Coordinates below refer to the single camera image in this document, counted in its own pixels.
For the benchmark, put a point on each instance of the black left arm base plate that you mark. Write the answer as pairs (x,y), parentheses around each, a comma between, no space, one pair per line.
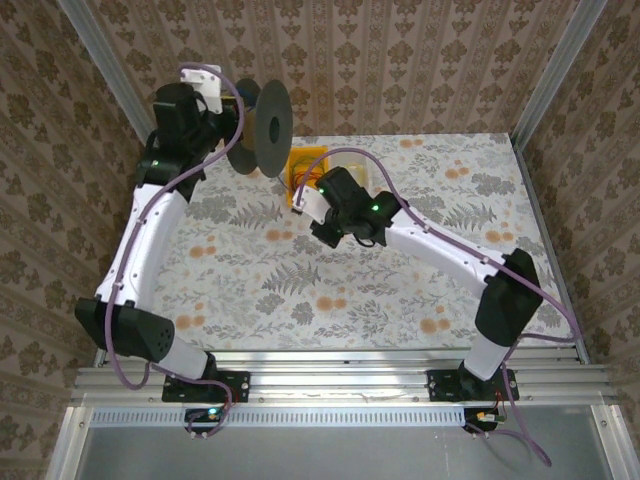
(235,382)

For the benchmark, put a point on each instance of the aluminium table side rail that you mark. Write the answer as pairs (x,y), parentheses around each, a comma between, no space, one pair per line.
(554,250)

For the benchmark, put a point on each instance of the yellow plastic bin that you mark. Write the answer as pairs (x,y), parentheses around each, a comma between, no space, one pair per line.
(307,150)

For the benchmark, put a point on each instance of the white plastic bin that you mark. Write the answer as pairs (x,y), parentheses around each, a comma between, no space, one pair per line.
(345,160)

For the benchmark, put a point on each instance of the aluminium frame post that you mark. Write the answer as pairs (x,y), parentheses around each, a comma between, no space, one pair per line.
(100,50)
(555,75)

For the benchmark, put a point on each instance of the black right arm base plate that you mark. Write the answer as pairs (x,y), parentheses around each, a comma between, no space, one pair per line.
(442,385)

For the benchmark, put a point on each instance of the aluminium mounting rail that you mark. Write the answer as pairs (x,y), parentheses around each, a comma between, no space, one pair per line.
(340,380)

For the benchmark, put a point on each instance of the floral tablecloth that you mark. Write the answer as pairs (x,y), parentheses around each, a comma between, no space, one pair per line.
(350,280)

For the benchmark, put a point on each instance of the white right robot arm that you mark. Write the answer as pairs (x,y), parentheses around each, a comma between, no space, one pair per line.
(440,245)

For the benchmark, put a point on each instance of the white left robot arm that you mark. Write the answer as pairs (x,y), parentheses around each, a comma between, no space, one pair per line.
(135,240)

